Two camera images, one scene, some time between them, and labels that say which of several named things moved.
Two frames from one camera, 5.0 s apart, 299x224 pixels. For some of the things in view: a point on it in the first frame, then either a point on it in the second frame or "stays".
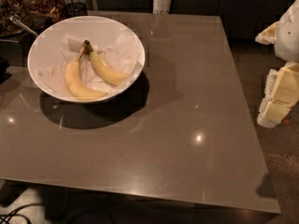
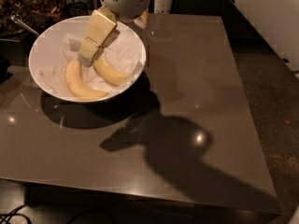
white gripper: x=289 y=36 -> x=129 y=2
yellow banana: x=101 y=68 stays
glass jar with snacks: x=41 y=5 stays
